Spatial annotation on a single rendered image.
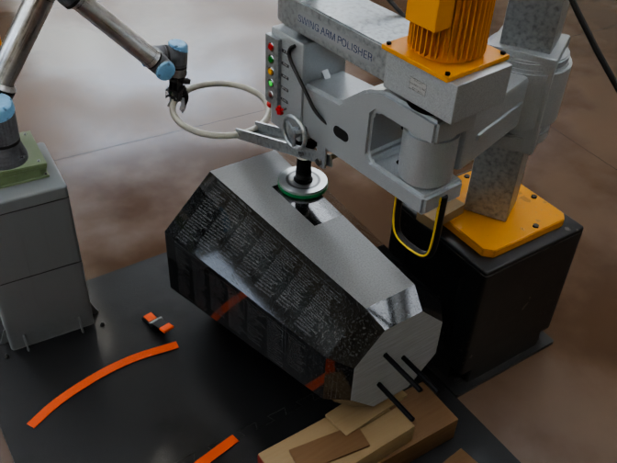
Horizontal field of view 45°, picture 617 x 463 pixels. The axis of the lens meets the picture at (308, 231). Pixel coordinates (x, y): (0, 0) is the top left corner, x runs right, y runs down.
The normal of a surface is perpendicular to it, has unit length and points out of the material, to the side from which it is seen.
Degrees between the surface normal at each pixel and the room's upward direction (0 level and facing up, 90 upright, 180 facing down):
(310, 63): 90
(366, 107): 90
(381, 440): 0
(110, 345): 0
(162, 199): 0
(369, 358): 90
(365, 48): 90
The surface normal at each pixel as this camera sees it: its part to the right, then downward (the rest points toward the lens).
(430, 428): 0.04, -0.78
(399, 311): 0.33, -0.38
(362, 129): -0.78, 0.37
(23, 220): 0.49, 0.56
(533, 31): -0.45, 0.54
